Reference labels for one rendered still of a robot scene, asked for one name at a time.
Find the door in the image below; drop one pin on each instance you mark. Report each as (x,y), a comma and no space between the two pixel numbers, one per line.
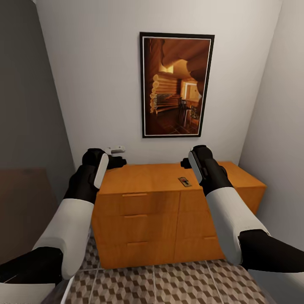
(36,163)

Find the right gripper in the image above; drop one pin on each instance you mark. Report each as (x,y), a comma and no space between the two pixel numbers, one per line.
(185,163)

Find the cabinet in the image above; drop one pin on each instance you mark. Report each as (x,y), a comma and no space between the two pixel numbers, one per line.
(143,215)

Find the mousetrap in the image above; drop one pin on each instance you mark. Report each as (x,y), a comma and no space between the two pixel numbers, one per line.
(185,182)

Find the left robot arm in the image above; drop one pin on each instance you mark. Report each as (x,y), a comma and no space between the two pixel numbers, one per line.
(59,252)

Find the picture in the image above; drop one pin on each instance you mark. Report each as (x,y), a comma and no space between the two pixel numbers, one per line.
(174,80)

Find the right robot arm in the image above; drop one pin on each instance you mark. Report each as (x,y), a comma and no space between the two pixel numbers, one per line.
(276,266)

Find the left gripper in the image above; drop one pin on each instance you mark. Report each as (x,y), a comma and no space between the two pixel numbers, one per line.
(116,162)

